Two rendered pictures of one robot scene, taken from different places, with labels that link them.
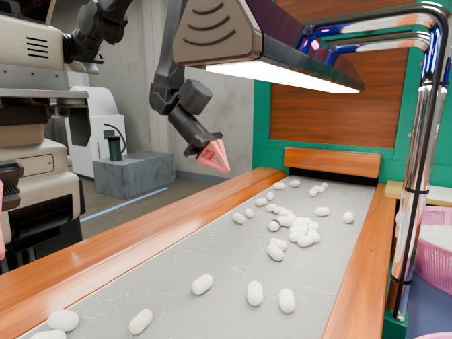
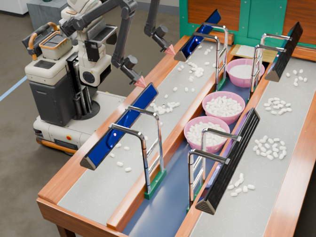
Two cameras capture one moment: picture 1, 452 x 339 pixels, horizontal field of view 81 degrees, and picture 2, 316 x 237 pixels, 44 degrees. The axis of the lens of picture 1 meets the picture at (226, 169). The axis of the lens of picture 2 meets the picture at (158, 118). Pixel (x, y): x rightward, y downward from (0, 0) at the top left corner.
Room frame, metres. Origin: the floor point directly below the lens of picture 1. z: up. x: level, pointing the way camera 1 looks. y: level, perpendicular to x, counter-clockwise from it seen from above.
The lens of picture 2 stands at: (-1.82, 0.28, 2.32)
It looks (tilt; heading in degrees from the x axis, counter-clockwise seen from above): 40 degrees down; 357
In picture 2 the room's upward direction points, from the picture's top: 4 degrees counter-clockwise
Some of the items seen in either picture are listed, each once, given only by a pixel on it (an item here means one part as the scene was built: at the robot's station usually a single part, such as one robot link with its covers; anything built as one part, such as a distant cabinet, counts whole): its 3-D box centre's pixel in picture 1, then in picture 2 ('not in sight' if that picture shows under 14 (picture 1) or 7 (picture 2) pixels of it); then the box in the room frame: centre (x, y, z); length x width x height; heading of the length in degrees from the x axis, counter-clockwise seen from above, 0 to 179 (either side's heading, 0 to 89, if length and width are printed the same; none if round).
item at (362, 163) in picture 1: (329, 159); (214, 35); (0.88, -0.35, 0.83); 0.30 x 0.06 x 0.07; 57
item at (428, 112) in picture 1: (357, 171); (209, 59); (0.43, -0.22, 0.90); 0.20 x 0.19 x 0.45; 147
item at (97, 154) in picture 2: not in sight; (122, 121); (-0.33, 0.38, 1.08); 0.62 x 0.08 x 0.07; 147
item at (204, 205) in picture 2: not in sight; (231, 154); (-0.63, -0.09, 1.08); 0.62 x 0.08 x 0.07; 147
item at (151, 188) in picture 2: not in sight; (139, 152); (-0.37, 0.31, 0.90); 0.20 x 0.19 x 0.45; 147
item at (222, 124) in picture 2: not in sight; (206, 136); (-0.13, -0.09, 0.72); 0.27 x 0.27 x 0.10
